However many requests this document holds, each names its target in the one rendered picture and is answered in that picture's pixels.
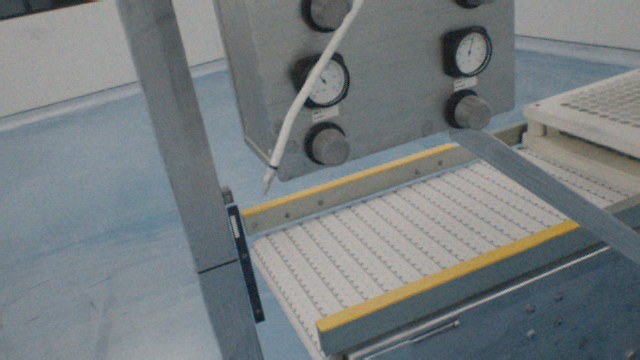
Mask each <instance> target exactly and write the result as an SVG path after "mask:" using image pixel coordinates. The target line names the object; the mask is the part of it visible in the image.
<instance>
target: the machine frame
mask: <svg viewBox="0 0 640 360"><path fill-rule="evenodd" d="M114 2H115V6H116V9H117V11H118V15H119V18H120V21H121V25H122V28H123V31H124V35H125V38H126V41H127V45H128V48H129V52H130V55H131V58H132V62H133V65H134V68H135V71H136V74H137V77H138V81H139V84H140V88H141V91H142V94H143V98H144V101H145V104H146V108H147V111H148V114H149V118H150V121H151V124H152V127H153V130H154V134H155V137H156V140H157V144H158V147H159V154H160V157H161V161H162V164H163V167H164V171H165V174H166V176H167V180H168V183H169V186H170V190H171V193H172V196H173V200H174V203H175V207H176V210H177V213H178V217H179V220H180V223H181V226H182V229H183V232H184V236H185V239H186V243H187V246H188V249H189V253H190V255H191V259H192V263H193V266H194V269H195V273H196V276H197V279H198V282H199V285H200V289H201V292H202V295H203V299H204V302H205V305H206V309H207V312H208V316H209V319H210V322H211V329H212V332H213V335H214V338H215V340H216V343H217V346H218V348H219V351H220V354H221V357H222V360H263V352H262V348H261V344H260V340H259V336H258V333H257V330H256V326H255V322H254V318H253V314H252V310H251V306H250V302H249V298H248V294H247V290H246V286H245V283H244V279H243V276H242V272H241V268H240V264H239V260H238V256H237V252H236V248H235V244H234V240H233V236H232V233H231V229H230V226H229V222H228V218H227V214H226V210H225V206H224V202H223V198H222V194H221V190H220V186H219V183H218V179H217V175H216V172H215V168H214V164H213V156H212V152H211V148H210V144H209V140H208V136H207V133H206V129H205V125H204V122H203V118H202V114H201V110H200V106H199V102H198V98H197V94H196V90H195V86H194V83H193V79H192V75H191V71H190V68H189V64H188V60H187V56H186V52H185V48H184V44H183V40H182V36H181V33H180V29H179V25H178V21H177V17H176V14H175V10H174V6H173V2H172V0H114Z"/></svg>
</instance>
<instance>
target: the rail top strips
mask: <svg viewBox="0 0 640 360"><path fill-rule="evenodd" d="M452 148H455V146H454V145H452V144H450V143H447V144H444V145H441V146H438V147H435V148H432V149H429V150H426V151H422V152H419V153H417V154H414V155H411V156H408V157H405V158H402V159H399V160H396V161H393V162H390V163H387V164H383V165H380V166H377V167H374V168H371V169H368V170H366V171H363V172H360V173H357V174H354V175H348V176H345V177H341V178H338V179H335V180H332V181H329V182H326V183H323V184H320V185H317V186H315V187H312V188H309V189H306V190H302V191H299V192H296V193H293V194H290V195H287V196H284V197H281V198H278V199H275V200H272V201H269V202H266V203H264V204H260V205H257V206H254V207H251V208H248V209H245V210H242V211H240V212H241V214H242V216H243V217H247V216H250V215H253V214H256V213H259V212H262V211H265V210H267V209H270V208H273V207H276V206H279V205H282V204H285V203H288V202H291V201H294V200H297V199H300V198H303V197H306V196H309V195H312V194H315V193H318V192H321V191H324V190H327V189H330V188H333V187H336V186H339V185H342V184H345V183H348V182H351V181H354V180H357V179H360V178H363V177H366V176H368V175H374V174H377V173H380V172H383V171H386V170H389V169H392V168H395V167H399V166H402V165H405V164H408V163H411V162H414V161H417V160H419V159H422V158H425V157H428V156H431V155H434V154H437V153H440V152H443V151H446V150H449V149H452ZM578 228H581V226H580V225H578V224H577V223H575V222H574V221H572V220H571V219H570V220H567V221H565V222H562V223H560V224H557V225H555V226H552V227H550V228H545V229H542V230H540V231H537V232H535V233H532V234H531V235H528V236H526V237H524V238H521V239H519V240H516V241H514V242H511V243H509V244H506V245H504V246H501V247H499V248H496V249H494V250H491V251H489V252H486V253H484V254H481V255H479V256H476V257H474V258H472V259H470V260H467V261H465V262H462V263H460V264H457V265H455V266H452V267H450V268H447V269H445V270H442V271H440V272H437V273H435V274H432V275H430V276H427V277H425V278H422V279H418V280H416V281H413V282H411V283H408V284H406V285H403V286H401V287H398V288H396V289H393V290H391V291H388V292H386V293H383V294H381V295H378V296H376V297H373V298H371V299H368V300H367V301H364V302H362V303H359V304H357V305H354V306H352V307H349V308H347V309H344V310H342V311H339V312H337V313H334V314H332V315H329V316H327V317H324V318H322V319H319V320H317V321H316V322H315V324H316V327H317V328H318V330H319V331H320V332H323V331H328V330H330V329H333V328H335V327H338V326H340V325H342V324H345V323H347V322H350V321H352V320H355V319H357V318H360V317H362V316H365V315H367V314H368V313H371V312H373V311H376V310H378V309H381V308H383V307H386V306H388V305H390V304H393V303H395V302H398V301H400V300H403V299H405V298H408V297H410V296H412V295H415V294H417V293H420V292H421V291H424V290H426V289H429V288H431V287H433V286H436V285H438V284H441V283H443V282H446V281H448V280H451V279H452V280H453V279H455V278H458V277H460V276H463V275H465V274H468V273H470V272H473V271H474V270H476V269H479V268H481V267H484V266H486V265H489V264H491V263H494V262H496V261H498V260H501V259H503V258H506V257H508V256H511V255H513V254H516V253H518V252H521V251H523V250H525V249H528V248H530V247H532V246H534V245H537V244H539V243H542V242H544V241H546V240H549V239H551V238H554V237H556V236H559V235H561V234H564V233H566V232H568V231H571V230H573V229H578Z"/></svg>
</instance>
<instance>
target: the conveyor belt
mask: <svg viewBox="0 0 640 360"><path fill-rule="evenodd" d="M514 150H515V151H517V152H518V153H520V154H521V155H523V156H524V157H526V158H527V159H529V160H530V161H531V162H532V163H534V164H535V165H537V166H538V167H540V168H541V169H543V170H544V171H545V172H547V173H548V174H551V175H553V176H554V177H556V178H557V179H559V180H560V181H562V182H563V183H565V184H566V185H568V186H569V187H571V188H572V189H574V190H575V191H577V192H578V193H580V194H581V195H583V196H584V197H585V198H587V199H588V200H590V201H591V202H593V203H594V204H595V205H596V206H598V207H599V208H604V207H606V206H609V205H611V204H614V203H616V202H619V201H621V200H624V199H626V198H629V197H631V196H634V195H636V194H635V193H633V192H631V191H628V190H626V189H623V188H621V187H619V186H616V185H614V184H611V183H609V182H607V181H604V180H602V179H599V178H597V177H595V176H593V175H591V174H586V173H584V172H581V171H579V170H576V169H574V168H572V167H569V166H567V165H564V164H562V163H560V162H557V161H555V160H552V159H550V158H548V157H545V156H543V155H540V154H538V153H536V152H531V151H528V150H526V149H525V147H523V146H521V147H518V148H515V149H514ZM567 220H570V219H569V218H568V217H566V216H565V215H563V214H562V213H560V212H559V211H557V210H556V209H554V208H553V207H551V206H550V205H548V204H547V203H545V202H544V201H542V200H541V199H539V198H538V197H536V196H535V195H533V194H532V193H530V191H529V190H527V189H526V188H524V187H523V186H521V185H520V184H518V183H517V182H515V181H514V180H512V179H511V178H509V177H508V176H506V175H505V174H502V173H500V172H499V171H497V170H496V169H494V168H493V167H491V166H490V165H488V164H487V163H485V162H484V161H482V160H480V161H477V162H474V163H473V164H470V165H467V166H464V167H461V168H458V169H455V170H452V171H449V172H446V173H443V174H440V175H435V176H432V177H429V178H426V179H423V180H420V181H418V182H415V183H412V184H409V185H406V186H403V187H401V188H398V189H395V190H392V191H389V192H386V193H383V194H380V195H377V196H374V197H371V198H368V199H366V200H364V201H361V202H358V203H355V204H352V205H349V206H346V207H343V208H340V209H337V210H334V211H331V212H329V213H326V214H323V215H320V216H317V217H315V218H312V219H309V220H306V221H303V222H300V223H297V224H294V225H292V226H286V227H283V228H280V229H277V230H274V231H271V232H268V233H265V234H264V235H262V236H260V237H259V238H257V239H256V240H255V241H254V243H253V245H252V247H251V257H252V259H253V261H254V262H255V264H256V266H257V267H258V269H259V271H260V272H261V274H262V276H263V277H264V279H265V281H266V283H267V284H268V286H269V288H270V289H271V291H272V293H273V294H274V296H275V298H276V299H277V301H278V303H279V304H280V306H281V307H282V309H283V311H284V312H285V314H286V316H287V317H288V319H289V321H290V322H291V324H292V326H293V327H294V329H295V330H296V331H297V333H298V334H299V336H300V338H301V339H302V341H303V343H304V344H305V346H306V348H307V349H308V351H309V352H310V354H311V356H312V357H313V359H314V360H329V359H330V357H331V356H332V355H330V356H328V357H325V355H324V354H323V352H322V350H321V349H320V346H319V341H318V336H317V331H316V324H315V322H316V321H317V320H319V319H322V318H324V317H327V316H329V315H332V314H334V313H337V312H339V311H342V310H344V309H347V308H349V307H352V306H354V305H357V304H359V303H362V302H364V301H367V300H368V299H371V298H373V297H376V296H378V295H381V294H383V293H386V292H388V291H391V290H393V289H396V288H398V287H401V286H403V285H406V284H408V283H411V282H413V281H416V280H418V279H422V278H425V277H427V276H430V275H432V274H435V273H437V272H440V271H442V270H445V269H447V268H450V267H452V266H455V265H457V264H460V263H462V262H465V261H467V260H470V259H472V258H474V257H476V256H479V255H481V254H484V253H486V252H489V251H491V250H494V249H496V248H499V247H501V246H504V245H506V244H509V243H511V242H514V241H516V240H519V239H521V238H524V237H526V236H528V235H531V234H532V233H535V232H537V231H540V230H542V229H545V228H550V227H552V226H555V225H557V224H560V223H562V222H565V221H567Z"/></svg>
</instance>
